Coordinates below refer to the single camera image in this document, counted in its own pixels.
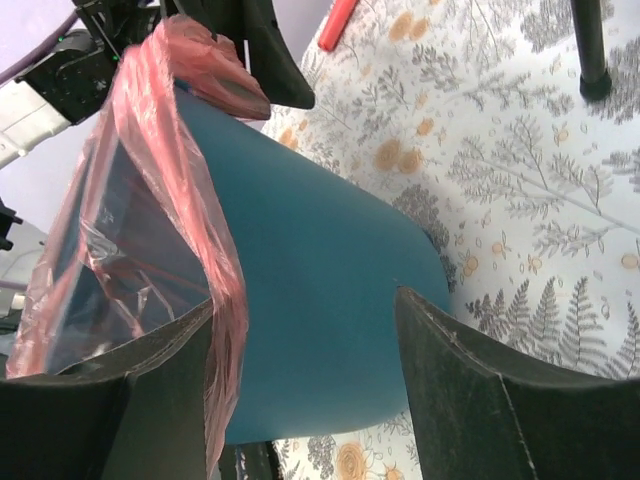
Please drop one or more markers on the floral patterned table mat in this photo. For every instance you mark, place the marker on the floral patterned table mat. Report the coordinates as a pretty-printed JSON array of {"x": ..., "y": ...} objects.
[{"x": 467, "y": 117}]

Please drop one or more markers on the teal plastic trash bin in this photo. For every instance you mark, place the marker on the teal plastic trash bin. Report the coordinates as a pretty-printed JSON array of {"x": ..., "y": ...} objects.
[{"x": 321, "y": 259}]

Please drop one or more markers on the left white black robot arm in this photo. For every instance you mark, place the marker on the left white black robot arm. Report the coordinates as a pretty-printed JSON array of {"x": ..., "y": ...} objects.
[{"x": 65, "y": 80}]

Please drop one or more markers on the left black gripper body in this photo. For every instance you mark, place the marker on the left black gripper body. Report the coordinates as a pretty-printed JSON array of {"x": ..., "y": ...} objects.
[{"x": 116, "y": 24}]

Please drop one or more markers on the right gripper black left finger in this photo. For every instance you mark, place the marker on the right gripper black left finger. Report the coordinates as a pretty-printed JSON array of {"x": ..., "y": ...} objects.
[{"x": 135, "y": 412}]

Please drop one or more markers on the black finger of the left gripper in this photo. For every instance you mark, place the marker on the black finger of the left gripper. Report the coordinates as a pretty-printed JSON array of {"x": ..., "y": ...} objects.
[
  {"x": 230, "y": 96},
  {"x": 253, "y": 28}
]

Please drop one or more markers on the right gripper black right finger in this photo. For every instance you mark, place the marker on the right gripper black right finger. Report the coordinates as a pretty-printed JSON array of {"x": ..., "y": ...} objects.
[{"x": 484, "y": 411}]

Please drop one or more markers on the red plastic trash bag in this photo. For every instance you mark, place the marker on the red plastic trash bag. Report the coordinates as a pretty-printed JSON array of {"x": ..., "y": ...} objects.
[{"x": 142, "y": 106}]

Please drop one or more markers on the black perforated music stand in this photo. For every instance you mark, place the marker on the black perforated music stand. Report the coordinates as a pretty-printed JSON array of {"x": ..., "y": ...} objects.
[{"x": 595, "y": 80}]

